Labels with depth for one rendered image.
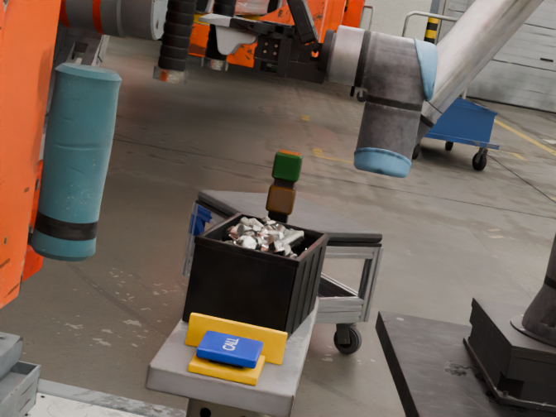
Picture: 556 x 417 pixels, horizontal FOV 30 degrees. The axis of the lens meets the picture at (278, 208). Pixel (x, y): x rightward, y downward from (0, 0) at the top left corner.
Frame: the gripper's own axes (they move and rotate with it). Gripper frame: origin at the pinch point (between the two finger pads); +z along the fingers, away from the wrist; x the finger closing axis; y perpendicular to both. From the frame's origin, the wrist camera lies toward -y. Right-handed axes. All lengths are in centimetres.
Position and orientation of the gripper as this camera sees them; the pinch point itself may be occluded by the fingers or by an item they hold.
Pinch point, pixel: (209, 16)
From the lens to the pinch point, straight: 168.5
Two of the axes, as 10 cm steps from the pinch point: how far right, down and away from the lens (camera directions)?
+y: -1.8, 9.6, 2.0
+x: 1.1, -1.8, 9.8
